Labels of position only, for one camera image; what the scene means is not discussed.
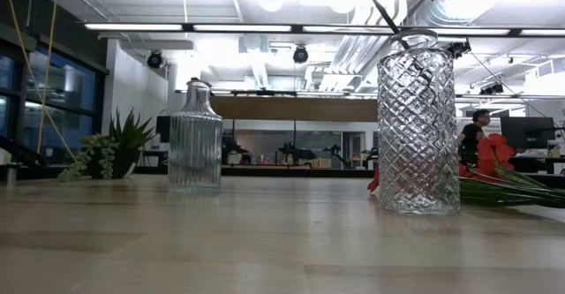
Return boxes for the ribbed clear glass vase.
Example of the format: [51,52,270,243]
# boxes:
[167,77,224,194]

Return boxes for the diamond-pattern clear glass vase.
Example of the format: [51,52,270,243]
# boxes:
[377,28,461,216]

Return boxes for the blue artificial flower bunch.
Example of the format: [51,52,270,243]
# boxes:
[350,0,436,86]

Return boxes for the red artificial flower bunch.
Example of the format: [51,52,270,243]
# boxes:
[367,132,565,210]

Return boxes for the black ceiling spotlight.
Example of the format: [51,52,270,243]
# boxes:
[292,44,310,64]
[146,49,165,70]

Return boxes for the long ceiling light strip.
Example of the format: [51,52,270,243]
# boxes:
[83,22,565,38]

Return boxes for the small dark monitor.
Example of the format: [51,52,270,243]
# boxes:
[155,115,172,144]

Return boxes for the potted artificial succulent plant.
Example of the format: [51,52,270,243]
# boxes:
[56,106,159,184]

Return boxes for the person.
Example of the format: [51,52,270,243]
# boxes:
[456,108,493,168]

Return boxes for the black computer monitor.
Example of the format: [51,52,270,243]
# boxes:
[501,116,556,152]

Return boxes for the black office desk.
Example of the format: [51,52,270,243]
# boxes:
[507,154,565,175]

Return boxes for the black table edge rail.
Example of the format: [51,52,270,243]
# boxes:
[17,163,565,190]

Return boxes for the black ceiling-mounted camera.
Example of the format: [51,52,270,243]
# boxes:
[448,40,471,60]

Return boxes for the silver ceiling air duct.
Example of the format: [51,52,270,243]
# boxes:
[308,0,491,92]

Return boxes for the yellow cord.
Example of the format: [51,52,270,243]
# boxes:
[36,0,60,155]
[2,0,77,162]

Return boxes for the black diagonal frame brace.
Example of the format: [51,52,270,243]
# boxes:
[0,133,45,167]

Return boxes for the silver metal post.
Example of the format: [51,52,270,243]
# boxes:
[4,162,19,188]

